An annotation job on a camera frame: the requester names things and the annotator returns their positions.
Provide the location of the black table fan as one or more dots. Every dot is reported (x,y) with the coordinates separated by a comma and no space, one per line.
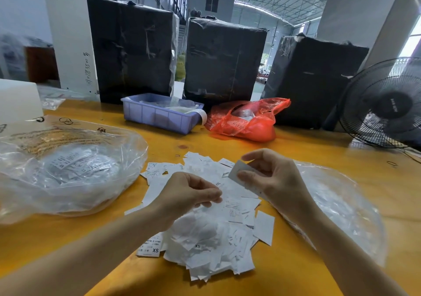
(388,105)

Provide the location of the person's left forearm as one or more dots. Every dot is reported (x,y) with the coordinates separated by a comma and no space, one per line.
(79,259)

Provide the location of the grey cabin with window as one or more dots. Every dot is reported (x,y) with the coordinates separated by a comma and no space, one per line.
(210,1)

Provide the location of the person's right hand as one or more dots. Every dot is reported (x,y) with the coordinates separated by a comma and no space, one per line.
(279,180)

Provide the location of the red plastic bag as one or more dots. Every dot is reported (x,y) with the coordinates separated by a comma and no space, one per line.
(248,121)

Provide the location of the person's left hand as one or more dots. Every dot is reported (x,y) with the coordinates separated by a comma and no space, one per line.
(184,197)

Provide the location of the white pillar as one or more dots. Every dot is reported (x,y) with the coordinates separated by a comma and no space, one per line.
(69,36)

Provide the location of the blue plastic bin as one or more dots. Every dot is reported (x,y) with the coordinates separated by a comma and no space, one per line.
(154,113)

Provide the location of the white foam box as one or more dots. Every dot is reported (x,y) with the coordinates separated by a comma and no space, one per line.
(20,101)

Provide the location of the person's right forearm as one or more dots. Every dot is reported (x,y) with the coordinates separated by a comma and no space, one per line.
(352,259)

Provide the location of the large black wrapped bale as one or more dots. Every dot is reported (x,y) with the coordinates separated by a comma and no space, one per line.
(133,47)
(225,61)
(316,82)

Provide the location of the white paper label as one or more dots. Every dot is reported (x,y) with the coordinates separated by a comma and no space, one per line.
(241,172)

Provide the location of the brown wooden cabinet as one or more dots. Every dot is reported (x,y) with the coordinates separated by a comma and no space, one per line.
(41,65)

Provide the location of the pile of white labels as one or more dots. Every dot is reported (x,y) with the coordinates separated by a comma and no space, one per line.
(210,240)

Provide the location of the large clear bag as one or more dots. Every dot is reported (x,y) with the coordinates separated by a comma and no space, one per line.
(72,171)

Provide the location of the clear plastic bag black print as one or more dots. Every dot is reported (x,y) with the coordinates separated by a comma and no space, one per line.
(348,213)

